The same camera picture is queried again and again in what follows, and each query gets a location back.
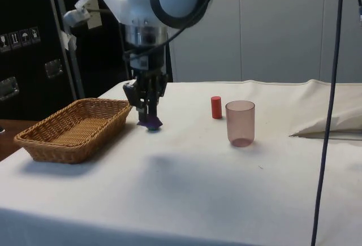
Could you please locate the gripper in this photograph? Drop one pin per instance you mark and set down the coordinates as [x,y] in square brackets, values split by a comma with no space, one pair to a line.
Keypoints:
[154,59]

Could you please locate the purple triangular block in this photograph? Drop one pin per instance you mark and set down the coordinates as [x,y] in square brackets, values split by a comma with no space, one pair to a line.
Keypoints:
[150,122]

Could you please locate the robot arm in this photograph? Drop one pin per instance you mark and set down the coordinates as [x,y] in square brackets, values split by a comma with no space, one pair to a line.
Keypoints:
[175,0]

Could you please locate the red cylinder block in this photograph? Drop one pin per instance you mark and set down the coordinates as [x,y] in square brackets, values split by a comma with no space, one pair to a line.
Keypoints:
[216,107]

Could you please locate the wicker basket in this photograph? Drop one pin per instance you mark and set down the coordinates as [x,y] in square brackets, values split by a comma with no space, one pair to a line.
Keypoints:
[70,133]

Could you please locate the green ball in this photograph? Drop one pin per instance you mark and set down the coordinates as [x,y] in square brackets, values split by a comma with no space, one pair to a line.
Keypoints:
[153,129]

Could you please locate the see-through pink cup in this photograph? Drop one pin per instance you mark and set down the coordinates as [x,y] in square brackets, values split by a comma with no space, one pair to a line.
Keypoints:
[240,124]

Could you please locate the black cabinet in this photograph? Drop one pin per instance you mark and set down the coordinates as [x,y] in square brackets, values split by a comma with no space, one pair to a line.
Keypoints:
[28,8]

